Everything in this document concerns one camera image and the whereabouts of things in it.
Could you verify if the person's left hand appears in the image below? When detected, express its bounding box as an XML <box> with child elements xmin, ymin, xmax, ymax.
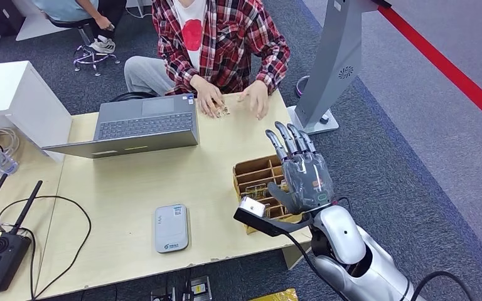
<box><xmin>237</xmin><ymin>80</ymin><xmax>270</xmax><ymax>121</ymax></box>

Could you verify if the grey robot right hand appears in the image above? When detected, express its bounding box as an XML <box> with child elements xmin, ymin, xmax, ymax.
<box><xmin>264</xmin><ymin>121</ymin><xmax>336</xmax><ymax>216</ymax></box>

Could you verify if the person's right hand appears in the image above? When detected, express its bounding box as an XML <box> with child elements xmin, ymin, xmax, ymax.
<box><xmin>190</xmin><ymin>75</ymin><xmax>227</xmax><ymax>119</ymax></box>

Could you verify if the gold room key card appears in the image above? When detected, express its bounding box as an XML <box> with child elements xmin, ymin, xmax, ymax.
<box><xmin>245</xmin><ymin>184</ymin><xmax>269</xmax><ymax>199</ymax></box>

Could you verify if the person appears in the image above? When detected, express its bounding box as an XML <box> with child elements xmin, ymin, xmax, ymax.
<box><xmin>124</xmin><ymin>0</ymin><xmax>292</xmax><ymax>121</ymax></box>
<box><xmin>31</xmin><ymin>0</ymin><xmax>128</xmax><ymax>55</ymax></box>

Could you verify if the wooden card organizer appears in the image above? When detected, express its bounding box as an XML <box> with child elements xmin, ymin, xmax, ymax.
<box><xmin>232</xmin><ymin>154</ymin><xmax>313</xmax><ymax>236</ymax></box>

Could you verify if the grey card reader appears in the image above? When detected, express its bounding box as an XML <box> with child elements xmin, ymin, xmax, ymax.
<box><xmin>154</xmin><ymin>203</ymin><xmax>190</xmax><ymax>254</ymax></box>

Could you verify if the grey laptop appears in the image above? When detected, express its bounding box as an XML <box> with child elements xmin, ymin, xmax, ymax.
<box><xmin>42</xmin><ymin>93</ymin><xmax>201</xmax><ymax>160</ymax></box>

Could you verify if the desk leg panel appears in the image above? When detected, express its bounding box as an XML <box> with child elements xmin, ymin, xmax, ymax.
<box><xmin>281</xmin><ymin>241</ymin><xmax>312</xmax><ymax>271</ymax></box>

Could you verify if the black seat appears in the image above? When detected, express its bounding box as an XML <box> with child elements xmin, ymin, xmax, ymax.
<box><xmin>110</xmin><ymin>90</ymin><xmax>158</xmax><ymax>103</ymax></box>

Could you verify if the grey kiosk stand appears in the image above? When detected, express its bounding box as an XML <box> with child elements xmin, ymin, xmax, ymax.
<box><xmin>286</xmin><ymin>0</ymin><xmax>393</xmax><ymax>136</ymax></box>

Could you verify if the yellow package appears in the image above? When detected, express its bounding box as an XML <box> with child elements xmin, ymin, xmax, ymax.
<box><xmin>248</xmin><ymin>288</ymin><xmax>299</xmax><ymax>301</ymax></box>

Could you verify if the power strip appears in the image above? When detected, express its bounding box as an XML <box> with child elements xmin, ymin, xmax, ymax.
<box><xmin>150</xmin><ymin>276</ymin><xmax>213</xmax><ymax>301</ymax></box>

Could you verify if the black round stool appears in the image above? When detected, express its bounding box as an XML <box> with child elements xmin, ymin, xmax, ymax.
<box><xmin>47</xmin><ymin>16</ymin><xmax>121</xmax><ymax>77</ymax></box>

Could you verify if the white desk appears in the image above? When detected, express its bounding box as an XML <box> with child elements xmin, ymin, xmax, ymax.
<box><xmin>0</xmin><ymin>0</ymin><xmax>100</xmax><ymax>50</ymax></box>

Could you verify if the white cabinet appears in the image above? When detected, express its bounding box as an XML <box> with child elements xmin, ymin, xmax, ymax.
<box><xmin>0</xmin><ymin>60</ymin><xmax>74</xmax><ymax>164</ymax></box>

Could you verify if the black computer tower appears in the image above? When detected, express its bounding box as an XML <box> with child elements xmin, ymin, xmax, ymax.
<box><xmin>0</xmin><ymin>0</ymin><xmax>28</xmax><ymax>36</ymax></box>

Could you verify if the black device with antennas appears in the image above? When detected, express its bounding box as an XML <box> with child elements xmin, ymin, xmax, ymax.
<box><xmin>0</xmin><ymin>173</ymin><xmax>45</xmax><ymax>295</ymax></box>

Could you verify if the purple ring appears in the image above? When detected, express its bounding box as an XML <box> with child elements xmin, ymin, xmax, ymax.
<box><xmin>294</xmin><ymin>75</ymin><xmax>311</xmax><ymax>99</ymax></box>

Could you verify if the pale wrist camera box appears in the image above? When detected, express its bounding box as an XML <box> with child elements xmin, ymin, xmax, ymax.
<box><xmin>239</xmin><ymin>196</ymin><xmax>267</xmax><ymax>218</ymax></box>

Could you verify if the black camera bracket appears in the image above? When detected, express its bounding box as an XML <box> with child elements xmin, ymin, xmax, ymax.
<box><xmin>233</xmin><ymin>206</ymin><xmax>314</xmax><ymax>238</ymax></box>

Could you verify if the black camera cable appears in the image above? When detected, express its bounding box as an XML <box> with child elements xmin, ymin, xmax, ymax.
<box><xmin>282</xmin><ymin>231</ymin><xmax>352</xmax><ymax>301</ymax></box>

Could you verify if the white power cable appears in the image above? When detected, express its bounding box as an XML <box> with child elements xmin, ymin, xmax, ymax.
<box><xmin>125</xmin><ymin>7</ymin><xmax>153</xmax><ymax>19</ymax></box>

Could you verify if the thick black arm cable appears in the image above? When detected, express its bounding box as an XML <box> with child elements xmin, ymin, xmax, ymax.
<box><xmin>409</xmin><ymin>271</ymin><xmax>474</xmax><ymax>301</ymax></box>

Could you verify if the thin black desk cable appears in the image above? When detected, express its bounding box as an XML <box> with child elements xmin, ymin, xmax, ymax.
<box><xmin>16</xmin><ymin>226</ymin><xmax>38</xmax><ymax>301</ymax></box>
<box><xmin>0</xmin><ymin>195</ymin><xmax>93</xmax><ymax>301</ymax></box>

